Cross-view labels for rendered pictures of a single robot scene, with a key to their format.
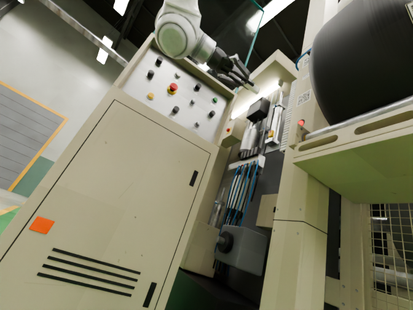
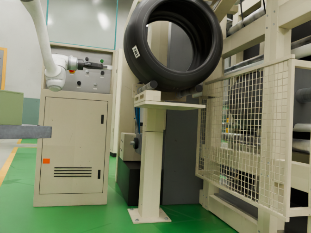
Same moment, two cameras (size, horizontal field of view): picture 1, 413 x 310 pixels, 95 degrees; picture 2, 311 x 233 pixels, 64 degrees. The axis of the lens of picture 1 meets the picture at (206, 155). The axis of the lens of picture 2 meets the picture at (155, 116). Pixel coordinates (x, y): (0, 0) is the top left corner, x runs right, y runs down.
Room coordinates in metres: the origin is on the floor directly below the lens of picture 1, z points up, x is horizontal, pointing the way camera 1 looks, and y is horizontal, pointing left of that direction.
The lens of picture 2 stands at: (-1.15, -0.60, 0.68)
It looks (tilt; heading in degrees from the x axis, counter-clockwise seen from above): 2 degrees up; 6
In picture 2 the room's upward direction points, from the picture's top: 3 degrees clockwise
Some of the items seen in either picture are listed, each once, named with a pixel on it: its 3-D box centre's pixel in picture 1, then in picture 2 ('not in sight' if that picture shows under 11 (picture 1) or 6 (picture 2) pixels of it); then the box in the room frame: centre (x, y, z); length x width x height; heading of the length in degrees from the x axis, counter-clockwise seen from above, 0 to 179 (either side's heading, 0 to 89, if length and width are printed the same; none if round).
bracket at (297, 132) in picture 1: (327, 158); (160, 93); (0.62, -0.46, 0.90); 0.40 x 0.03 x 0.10; 111
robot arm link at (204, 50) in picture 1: (204, 50); (73, 64); (0.48, 0.14, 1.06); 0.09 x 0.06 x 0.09; 21
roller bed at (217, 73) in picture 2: not in sight; (206, 78); (0.79, -0.80, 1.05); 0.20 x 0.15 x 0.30; 21
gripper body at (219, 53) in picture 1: (220, 63); (84, 64); (0.51, 0.07, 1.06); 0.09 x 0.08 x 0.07; 111
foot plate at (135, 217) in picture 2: not in sight; (148, 214); (0.69, -0.41, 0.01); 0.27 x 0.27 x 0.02; 21
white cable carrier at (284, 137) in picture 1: (292, 114); not in sight; (0.75, -0.35, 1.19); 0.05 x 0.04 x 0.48; 111
